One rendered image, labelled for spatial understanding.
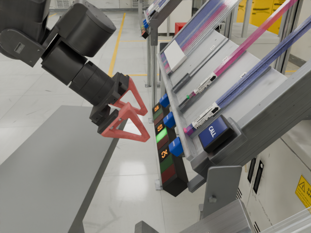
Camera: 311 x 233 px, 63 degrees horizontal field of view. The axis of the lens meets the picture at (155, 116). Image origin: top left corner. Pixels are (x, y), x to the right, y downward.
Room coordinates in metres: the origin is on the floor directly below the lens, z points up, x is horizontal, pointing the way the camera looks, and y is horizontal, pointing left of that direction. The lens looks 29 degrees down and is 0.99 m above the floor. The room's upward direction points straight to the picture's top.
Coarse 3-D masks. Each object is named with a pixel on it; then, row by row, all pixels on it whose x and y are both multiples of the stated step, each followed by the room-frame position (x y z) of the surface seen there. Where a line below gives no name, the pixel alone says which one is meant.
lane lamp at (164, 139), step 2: (164, 136) 0.51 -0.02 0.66; (166, 136) 0.50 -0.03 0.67; (162, 138) 0.51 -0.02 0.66; (164, 138) 0.50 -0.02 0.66; (166, 138) 0.50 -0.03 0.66; (160, 140) 0.51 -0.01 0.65; (162, 140) 0.50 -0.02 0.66; (164, 140) 0.50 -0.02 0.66; (166, 140) 0.49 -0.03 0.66; (158, 142) 0.51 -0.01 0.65; (160, 142) 0.50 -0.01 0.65; (162, 142) 0.49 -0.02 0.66; (164, 142) 0.49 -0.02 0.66; (166, 142) 0.48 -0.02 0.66; (158, 144) 0.50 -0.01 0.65; (160, 144) 0.49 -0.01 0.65; (162, 144) 0.49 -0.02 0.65; (164, 144) 0.48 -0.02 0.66; (158, 146) 0.49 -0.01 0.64; (160, 146) 0.49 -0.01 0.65; (158, 148) 0.49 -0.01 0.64
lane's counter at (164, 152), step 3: (168, 147) 0.46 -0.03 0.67; (165, 150) 0.46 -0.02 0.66; (168, 150) 0.45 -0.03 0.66; (159, 153) 0.47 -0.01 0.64; (162, 153) 0.46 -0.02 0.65; (165, 153) 0.45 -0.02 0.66; (168, 153) 0.44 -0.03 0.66; (159, 156) 0.46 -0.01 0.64; (162, 156) 0.45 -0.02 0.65; (165, 156) 0.44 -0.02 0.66; (162, 159) 0.44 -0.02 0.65
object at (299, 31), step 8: (304, 24) 0.43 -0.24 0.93; (296, 32) 0.43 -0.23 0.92; (304, 32) 0.43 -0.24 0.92; (288, 40) 0.43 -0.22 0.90; (296, 40) 0.43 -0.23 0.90; (280, 48) 0.43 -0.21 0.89; (272, 56) 0.43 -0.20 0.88; (256, 64) 0.44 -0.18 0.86; (264, 64) 0.43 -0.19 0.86; (248, 72) 0.44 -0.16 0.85; (256, 72) 0.42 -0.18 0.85; (240, 80) 0.43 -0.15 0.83; (248, 80) 0.42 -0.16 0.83; (232, 88) 0.43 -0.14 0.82; (240, 88) 0.42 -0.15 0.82; (224, 96) 0.43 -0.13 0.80; (232, 96) 0.42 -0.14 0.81; (224, 104) 0.42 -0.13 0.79; (192, 128) 0.42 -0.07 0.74
